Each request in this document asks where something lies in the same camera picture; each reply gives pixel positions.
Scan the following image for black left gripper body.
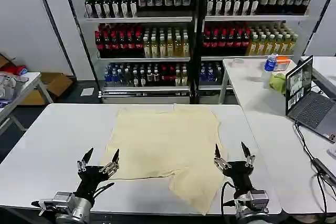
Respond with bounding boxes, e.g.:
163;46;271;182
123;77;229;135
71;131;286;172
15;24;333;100
73;165;113;206

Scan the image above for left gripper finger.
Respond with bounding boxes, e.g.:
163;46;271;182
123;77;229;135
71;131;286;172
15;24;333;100
77;147;95;173
99;148;121;177

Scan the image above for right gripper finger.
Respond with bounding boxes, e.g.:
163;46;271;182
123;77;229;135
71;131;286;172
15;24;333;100
240;141;256;168
213;143;233;174

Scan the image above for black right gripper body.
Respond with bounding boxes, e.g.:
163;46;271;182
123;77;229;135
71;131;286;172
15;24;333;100
223;161;255;191

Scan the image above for pale yellow shirt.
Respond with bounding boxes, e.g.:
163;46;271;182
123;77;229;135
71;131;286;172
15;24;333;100
99;103;229;216

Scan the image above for black power adapter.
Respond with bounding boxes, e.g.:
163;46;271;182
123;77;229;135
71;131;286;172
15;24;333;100
310;158;336;186

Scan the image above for grey open laptop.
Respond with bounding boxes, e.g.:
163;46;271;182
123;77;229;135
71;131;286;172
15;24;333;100
285;55;336;144

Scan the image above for green crumpled cloth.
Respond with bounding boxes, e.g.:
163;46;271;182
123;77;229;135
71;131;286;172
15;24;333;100
268;72;287;95

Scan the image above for white table with white legs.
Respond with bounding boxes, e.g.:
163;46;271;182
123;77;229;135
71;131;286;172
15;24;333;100
218;58;302;116

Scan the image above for open brown cardboard box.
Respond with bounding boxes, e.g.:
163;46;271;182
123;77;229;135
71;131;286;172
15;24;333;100
20;72;74;105

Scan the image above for clear water bottle blue label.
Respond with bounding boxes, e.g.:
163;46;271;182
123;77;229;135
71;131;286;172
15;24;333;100
261;53;279;83

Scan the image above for white folding table grey legs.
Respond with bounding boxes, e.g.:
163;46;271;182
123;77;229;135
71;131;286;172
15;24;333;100
0;71;54;136

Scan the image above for orange and white box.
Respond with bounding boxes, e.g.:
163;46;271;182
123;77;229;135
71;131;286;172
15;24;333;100
275;56;292;72

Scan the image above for clear plastic bags pile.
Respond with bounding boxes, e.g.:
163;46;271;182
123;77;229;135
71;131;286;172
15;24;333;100
0;73;30;99

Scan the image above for red cloth item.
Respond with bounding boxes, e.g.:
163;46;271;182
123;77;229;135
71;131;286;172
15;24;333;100
0;65;28;77

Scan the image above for brown cardboard box flap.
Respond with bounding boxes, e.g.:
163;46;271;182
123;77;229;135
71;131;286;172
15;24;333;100
0;52;17;69

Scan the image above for wide shelf of bottles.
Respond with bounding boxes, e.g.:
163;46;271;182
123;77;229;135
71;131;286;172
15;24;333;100
62;0;201;104

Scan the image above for narrow shelf of bottles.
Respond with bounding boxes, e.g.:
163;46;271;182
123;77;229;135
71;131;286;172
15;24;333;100
199;0;316;98

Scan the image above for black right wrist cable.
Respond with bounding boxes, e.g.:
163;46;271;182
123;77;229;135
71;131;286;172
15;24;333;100
219;180;238;217

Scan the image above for black laptop power cable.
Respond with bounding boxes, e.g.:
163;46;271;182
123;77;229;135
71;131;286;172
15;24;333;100
293;121;319;162

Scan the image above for black thin cable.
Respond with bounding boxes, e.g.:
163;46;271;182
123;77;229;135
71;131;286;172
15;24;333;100
311;173;332;215

